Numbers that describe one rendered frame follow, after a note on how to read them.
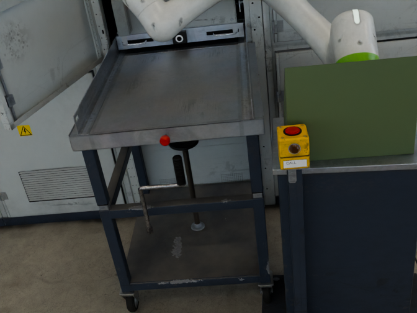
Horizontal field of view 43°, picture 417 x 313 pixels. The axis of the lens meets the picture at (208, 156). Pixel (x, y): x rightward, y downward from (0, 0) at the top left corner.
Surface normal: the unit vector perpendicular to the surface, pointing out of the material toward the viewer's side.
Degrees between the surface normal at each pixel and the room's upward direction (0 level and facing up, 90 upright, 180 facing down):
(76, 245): 0
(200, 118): 0
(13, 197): 90
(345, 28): 47
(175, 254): 0
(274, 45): 90
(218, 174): 90
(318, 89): 90
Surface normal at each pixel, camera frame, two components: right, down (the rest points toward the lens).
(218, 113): -0.12, -0.84
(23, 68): 0.93, 0.09
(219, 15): -0.04, 0.53
